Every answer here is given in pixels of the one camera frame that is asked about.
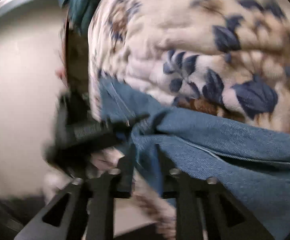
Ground blue denim pants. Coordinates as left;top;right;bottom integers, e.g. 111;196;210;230
99;77;290;239

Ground dark wooden bed frame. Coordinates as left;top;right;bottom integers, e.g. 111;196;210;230
62;14;89;94

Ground cream floral fleece blanket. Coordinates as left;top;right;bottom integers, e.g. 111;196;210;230
86;0;290;239

